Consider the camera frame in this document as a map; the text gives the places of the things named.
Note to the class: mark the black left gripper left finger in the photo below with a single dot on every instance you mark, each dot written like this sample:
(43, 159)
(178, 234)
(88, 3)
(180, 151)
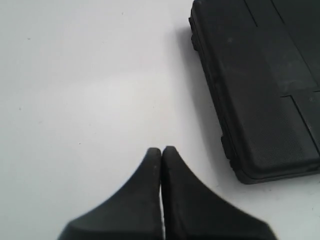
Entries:
(132, 213)

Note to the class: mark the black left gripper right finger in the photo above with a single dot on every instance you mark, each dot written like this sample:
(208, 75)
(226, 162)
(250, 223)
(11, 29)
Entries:
(193, 212)

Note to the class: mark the black plastic tool case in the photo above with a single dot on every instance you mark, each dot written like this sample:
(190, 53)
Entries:
(261, 60)

